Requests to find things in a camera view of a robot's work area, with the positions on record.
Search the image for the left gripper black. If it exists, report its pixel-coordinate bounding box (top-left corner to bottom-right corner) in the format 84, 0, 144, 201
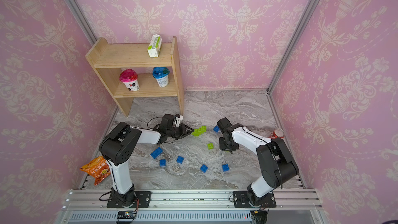
167, 123, 195, 140

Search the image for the green lego pair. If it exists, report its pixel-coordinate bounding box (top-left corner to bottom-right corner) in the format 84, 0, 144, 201
191, 129, 202, 136

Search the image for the green small lego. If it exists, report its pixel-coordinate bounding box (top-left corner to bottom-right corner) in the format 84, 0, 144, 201
207, 143, 214, 150

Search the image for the green long lego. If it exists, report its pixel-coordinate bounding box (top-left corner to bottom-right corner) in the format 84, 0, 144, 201
200, 125, 207, 133

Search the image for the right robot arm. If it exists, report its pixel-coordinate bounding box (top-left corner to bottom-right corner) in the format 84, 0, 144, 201
217, 118, 299, 206

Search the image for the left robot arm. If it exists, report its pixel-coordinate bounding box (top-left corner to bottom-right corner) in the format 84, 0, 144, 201
99, 114, 194, 208

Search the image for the blue small lego far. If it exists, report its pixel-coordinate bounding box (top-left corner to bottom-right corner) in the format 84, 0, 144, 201
213, 126, 220, 133

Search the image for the blue small lego front-right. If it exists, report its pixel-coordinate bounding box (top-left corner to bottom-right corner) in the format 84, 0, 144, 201
221, 164, 230, 173

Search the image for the blue small lego middle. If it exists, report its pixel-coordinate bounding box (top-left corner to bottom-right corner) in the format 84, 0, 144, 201
176, 156, 184, 164

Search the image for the blue large lego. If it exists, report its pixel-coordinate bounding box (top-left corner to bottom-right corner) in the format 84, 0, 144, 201
150, 147, 163, 159

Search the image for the blue small lego front-centre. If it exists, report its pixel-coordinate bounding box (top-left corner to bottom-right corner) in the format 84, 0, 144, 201
200, 164, 208, 173

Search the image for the blue small lego front-left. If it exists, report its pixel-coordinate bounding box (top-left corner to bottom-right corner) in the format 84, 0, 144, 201
159, 159, 166, 167

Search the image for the red soda can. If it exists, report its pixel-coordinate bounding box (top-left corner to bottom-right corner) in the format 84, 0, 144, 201
269, 129, 285, 139

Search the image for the blue lid yogurt cup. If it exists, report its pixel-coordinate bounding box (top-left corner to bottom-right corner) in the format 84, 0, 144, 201
152, 67, 170, 88

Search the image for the pink lid yogurt cup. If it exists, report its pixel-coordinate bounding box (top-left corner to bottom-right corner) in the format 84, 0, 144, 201
119, 69, 140, 91

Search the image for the green white carton box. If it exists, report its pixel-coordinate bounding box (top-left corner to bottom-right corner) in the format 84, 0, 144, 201
147, 34, 162, 58

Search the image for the orange snack bag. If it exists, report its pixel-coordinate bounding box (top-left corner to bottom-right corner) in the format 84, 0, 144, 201
80, 156, 111, 186

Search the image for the wooden two-tier shelf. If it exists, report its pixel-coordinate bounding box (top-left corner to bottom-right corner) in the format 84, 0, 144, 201
86, 36, 184, 117

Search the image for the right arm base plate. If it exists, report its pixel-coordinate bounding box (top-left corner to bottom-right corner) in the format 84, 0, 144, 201
229, 191, 277, 208

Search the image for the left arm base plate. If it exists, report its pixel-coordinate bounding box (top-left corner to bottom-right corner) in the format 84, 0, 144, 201
107, 190, 152, 209

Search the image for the aluminium front rail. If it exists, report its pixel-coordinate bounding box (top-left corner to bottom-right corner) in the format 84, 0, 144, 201
56, 189, 327, 224

